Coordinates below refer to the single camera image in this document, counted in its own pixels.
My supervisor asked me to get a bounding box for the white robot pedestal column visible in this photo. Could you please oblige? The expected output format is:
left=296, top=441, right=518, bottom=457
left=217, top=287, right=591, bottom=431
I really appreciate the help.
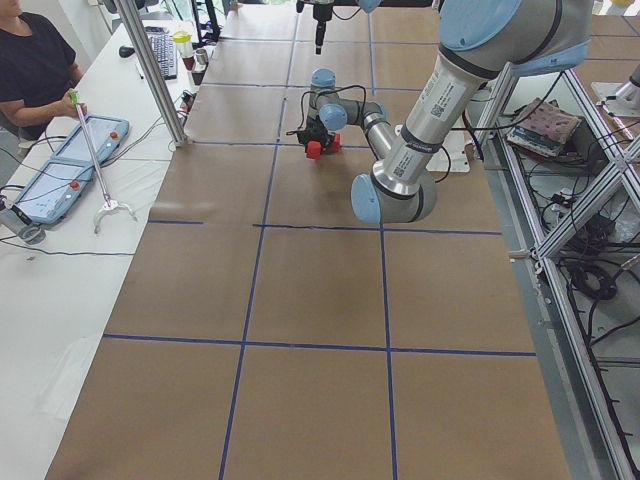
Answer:
left=426, top=83, right=494, bottom=179

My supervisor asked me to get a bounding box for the teach pendant upper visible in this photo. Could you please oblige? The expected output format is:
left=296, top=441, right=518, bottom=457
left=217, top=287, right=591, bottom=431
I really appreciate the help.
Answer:
left=51, top=114, right=131, bottom=167

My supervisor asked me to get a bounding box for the stack of books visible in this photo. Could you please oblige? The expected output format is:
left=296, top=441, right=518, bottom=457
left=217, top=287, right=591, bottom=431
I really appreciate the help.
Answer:
left=506, top=98, right=582, bottom=158

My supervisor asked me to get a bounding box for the red block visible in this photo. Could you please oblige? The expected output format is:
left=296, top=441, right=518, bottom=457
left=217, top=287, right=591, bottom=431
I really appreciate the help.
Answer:
left=305, top=141, right=323, bottom=160
left=325, top=133, right=341, bottom=154

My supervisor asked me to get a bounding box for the metal cup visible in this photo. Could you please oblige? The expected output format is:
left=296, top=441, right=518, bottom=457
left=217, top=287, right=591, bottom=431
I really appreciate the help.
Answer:
left=193, top=48, right=209, bottom=72

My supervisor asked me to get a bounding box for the grey clamp device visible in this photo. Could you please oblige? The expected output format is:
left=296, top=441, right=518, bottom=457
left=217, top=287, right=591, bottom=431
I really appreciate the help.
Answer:
left=1, top=196, right=46, bottom=245

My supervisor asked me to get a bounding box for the black keyboard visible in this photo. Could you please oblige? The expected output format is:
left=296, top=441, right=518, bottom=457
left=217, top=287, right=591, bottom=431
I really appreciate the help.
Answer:
left=147, top=34, right=178, bottom=80

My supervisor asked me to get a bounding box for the yellow lid cup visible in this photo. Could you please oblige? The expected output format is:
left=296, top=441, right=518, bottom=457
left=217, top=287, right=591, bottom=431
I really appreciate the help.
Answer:
left=172, top=30, right=195, bottom=72

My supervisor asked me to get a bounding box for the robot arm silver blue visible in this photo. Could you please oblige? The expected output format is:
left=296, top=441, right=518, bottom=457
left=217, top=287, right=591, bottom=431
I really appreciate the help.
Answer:
left=296, top=0, right=382, bottom=55
left=295, top=1, right=593, bottom=225

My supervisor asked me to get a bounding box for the seated person dark shirt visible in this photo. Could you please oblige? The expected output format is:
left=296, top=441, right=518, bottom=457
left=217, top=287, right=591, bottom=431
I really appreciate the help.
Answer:
left=1, top=1, right=83, bottom=140

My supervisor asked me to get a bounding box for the teach pendant lower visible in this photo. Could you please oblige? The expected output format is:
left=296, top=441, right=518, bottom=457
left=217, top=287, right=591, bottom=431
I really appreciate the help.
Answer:
left=15, top=161, right=94, bottom=225

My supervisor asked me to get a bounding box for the teach pendant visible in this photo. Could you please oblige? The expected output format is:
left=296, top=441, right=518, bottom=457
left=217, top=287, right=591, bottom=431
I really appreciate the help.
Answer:
left=15, top=161, right=94, bottom=225
left=51, top=114, right=131, bottom=167

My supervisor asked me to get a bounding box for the reacher grabber tool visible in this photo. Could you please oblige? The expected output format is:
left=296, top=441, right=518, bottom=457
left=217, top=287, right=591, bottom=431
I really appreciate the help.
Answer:
left=68, top=89, right=138, bottom=235

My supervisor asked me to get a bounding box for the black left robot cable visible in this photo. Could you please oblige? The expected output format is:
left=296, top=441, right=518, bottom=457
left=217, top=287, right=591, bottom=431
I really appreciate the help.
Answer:
left=285, top=83, right=368, bottom=137

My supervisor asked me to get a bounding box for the black computer mouse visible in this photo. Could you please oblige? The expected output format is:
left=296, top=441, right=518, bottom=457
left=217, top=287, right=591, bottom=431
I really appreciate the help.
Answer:
left=118, top=45, right=135, bottom=58

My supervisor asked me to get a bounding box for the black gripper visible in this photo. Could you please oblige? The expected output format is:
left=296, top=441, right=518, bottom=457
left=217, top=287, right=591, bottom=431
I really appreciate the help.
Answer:
left=296, top=116, right=332, bottom=148
left=313, top=4, right=331, bottom=54

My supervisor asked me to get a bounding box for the aluminium frame post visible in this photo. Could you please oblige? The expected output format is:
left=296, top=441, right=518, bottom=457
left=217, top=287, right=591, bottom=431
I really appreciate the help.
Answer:
left=114, top=0, right=187, bottom=147

